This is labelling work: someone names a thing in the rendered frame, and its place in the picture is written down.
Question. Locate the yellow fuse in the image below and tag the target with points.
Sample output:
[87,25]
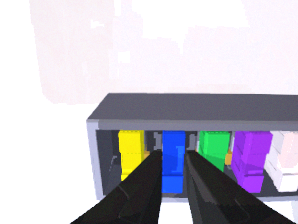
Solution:
[132,150]

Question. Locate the green fuse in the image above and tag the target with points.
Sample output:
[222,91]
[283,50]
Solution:
[213,146]

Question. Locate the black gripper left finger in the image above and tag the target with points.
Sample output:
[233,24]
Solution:
[136,200]

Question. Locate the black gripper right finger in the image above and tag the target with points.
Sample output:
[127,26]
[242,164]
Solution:
[214,198]

